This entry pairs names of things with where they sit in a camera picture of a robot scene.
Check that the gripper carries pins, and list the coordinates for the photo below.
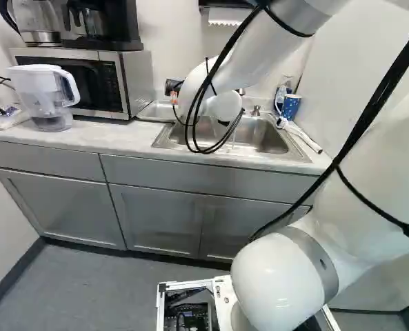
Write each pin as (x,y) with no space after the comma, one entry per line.
(173,86)

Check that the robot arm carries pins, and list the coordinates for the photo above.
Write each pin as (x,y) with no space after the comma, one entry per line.
(276,276)

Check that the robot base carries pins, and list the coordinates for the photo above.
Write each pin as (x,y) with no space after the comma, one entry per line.
(190,310)

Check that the blue dotted cup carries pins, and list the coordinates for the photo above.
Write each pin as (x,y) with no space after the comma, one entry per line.
(291,107)

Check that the steel sink knob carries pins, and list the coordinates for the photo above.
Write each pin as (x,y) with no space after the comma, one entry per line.
(256,111)

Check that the steel microwave oven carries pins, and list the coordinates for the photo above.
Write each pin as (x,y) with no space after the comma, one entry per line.
(87,82)

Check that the black paper towel dispenser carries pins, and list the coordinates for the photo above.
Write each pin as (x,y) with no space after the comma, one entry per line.
(221,15)

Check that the black coffee maker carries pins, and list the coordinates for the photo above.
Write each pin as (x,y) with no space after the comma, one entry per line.
(104,24)

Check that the steel sink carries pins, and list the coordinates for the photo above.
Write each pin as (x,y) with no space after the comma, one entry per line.
(269,138)

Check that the blue white dish wand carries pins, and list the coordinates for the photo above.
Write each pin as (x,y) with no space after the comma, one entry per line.
(279,101)

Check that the grey kitchen counter with cabinets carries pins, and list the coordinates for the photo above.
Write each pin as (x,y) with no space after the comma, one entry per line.
(156,207)

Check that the white dish brush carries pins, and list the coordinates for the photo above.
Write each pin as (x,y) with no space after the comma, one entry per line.
(300,134)

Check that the white water filter pitcher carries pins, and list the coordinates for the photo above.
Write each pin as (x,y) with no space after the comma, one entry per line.
(38,93)

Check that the glass kettle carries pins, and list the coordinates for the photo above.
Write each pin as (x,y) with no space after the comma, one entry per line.
(35,20)

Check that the blue white sachet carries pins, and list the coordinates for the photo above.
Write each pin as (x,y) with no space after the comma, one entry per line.
(8,111)

